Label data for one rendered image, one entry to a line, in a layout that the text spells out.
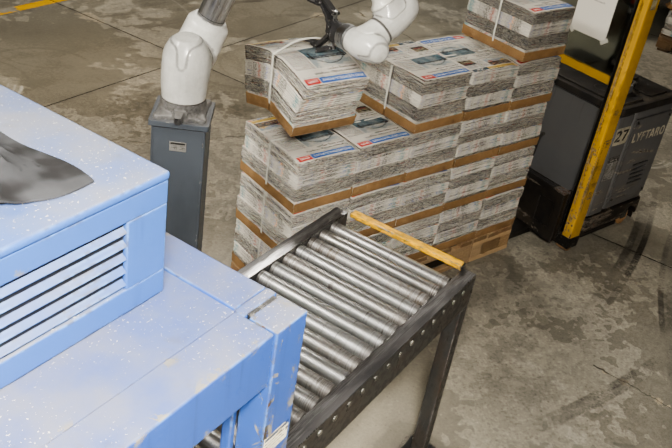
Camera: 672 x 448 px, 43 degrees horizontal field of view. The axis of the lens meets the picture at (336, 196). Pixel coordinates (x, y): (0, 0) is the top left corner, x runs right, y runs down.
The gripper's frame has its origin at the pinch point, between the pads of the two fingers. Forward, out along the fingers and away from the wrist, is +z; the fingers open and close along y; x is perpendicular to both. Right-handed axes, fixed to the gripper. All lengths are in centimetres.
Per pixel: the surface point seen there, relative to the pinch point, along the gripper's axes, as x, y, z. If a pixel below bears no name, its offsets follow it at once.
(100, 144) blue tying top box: -137, -30, -144
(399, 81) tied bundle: 46, 28, -2
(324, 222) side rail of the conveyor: -21, 55, -49
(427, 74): 53, 23, -10
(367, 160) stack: 25, 55, -13
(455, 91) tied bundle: 68, 31, -13
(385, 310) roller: -31, 59, -95
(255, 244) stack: -9, 97, 10
